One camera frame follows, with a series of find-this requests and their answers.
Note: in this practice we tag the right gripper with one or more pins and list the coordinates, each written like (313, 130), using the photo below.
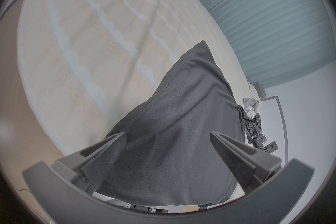
(257, 142)

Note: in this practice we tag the pile of clothes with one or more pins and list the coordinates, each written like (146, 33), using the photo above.
(253, 120)

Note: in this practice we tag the grey bedside table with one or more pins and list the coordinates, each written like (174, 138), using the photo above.
(259, 89)

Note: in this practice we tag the black trousers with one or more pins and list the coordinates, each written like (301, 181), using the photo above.
(170, 139)

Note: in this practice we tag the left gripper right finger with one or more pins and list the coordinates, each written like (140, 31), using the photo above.
(241, 162)

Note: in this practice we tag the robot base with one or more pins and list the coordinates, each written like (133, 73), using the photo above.
(147, 209)

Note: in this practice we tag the bed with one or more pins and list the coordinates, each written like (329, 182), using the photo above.
(78, 47)

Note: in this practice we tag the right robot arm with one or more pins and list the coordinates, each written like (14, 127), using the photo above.
(271, 146)

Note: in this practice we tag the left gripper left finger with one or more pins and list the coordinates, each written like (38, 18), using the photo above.
(99, 165)

